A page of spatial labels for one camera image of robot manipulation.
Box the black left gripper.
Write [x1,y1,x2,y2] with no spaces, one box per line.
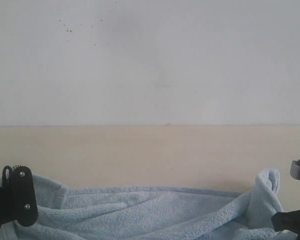
[0,165,38,228]

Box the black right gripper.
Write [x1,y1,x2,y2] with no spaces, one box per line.
[271,159,300,240]

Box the light blue fleece towel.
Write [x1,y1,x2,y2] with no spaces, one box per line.
[0,169,297,240]

